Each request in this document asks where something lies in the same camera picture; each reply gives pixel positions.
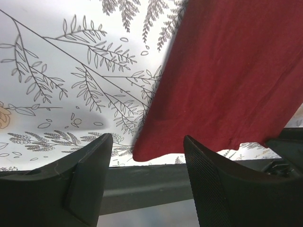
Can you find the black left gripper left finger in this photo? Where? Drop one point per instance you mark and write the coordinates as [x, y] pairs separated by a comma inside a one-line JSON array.
[[65, 193]]

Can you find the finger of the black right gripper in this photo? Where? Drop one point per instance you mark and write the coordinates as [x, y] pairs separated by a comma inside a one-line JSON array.
[[289, 146]]

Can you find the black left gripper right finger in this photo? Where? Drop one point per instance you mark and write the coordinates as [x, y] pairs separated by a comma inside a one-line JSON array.
[[227, 194]]

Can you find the dark red t shirt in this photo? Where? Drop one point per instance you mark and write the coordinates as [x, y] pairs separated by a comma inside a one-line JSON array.
[[234, 75]]

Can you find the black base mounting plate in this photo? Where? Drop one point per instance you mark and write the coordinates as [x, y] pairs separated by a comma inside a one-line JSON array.
[[129, 188]]

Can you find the floral table mat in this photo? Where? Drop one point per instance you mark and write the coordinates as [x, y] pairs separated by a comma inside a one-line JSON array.
[[73, 70]]

